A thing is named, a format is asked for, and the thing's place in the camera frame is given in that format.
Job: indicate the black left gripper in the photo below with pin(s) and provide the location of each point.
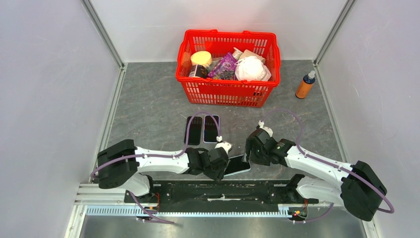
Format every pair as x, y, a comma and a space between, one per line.
219, 174

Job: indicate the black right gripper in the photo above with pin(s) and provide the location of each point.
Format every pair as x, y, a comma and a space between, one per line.
249, 146

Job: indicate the light blue phone case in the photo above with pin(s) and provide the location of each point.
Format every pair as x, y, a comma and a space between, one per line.
238, 166

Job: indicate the black phone case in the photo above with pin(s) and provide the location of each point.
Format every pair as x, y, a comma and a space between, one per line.
193, 130

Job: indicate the lilac phone case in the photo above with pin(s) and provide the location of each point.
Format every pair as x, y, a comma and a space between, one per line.
211, 128

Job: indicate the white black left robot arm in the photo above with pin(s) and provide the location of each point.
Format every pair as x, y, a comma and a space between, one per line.
125, 165

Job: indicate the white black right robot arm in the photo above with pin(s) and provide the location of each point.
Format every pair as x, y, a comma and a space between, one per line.
354, 186

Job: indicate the red plastic shopping basket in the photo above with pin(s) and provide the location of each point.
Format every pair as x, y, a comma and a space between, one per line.
206, 67

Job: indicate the white plastic bag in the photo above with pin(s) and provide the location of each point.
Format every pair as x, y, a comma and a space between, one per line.
251, 69

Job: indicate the orange spray bottle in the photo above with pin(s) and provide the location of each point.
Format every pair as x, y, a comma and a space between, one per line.
305, 85

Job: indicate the purple snack bag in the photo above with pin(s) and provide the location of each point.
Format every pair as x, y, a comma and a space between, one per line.
224, 69

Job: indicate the black jar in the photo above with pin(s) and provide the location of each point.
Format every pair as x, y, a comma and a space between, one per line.
198, 71

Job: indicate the brown paper package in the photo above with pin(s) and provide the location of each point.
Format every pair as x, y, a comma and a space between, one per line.
247, 53

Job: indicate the yellow lidded round tub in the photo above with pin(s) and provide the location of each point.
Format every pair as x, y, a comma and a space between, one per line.
203, 58

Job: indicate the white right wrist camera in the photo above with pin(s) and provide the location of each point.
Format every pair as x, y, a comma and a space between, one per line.
265, 128

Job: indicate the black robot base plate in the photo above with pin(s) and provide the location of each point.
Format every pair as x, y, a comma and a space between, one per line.
224, 196

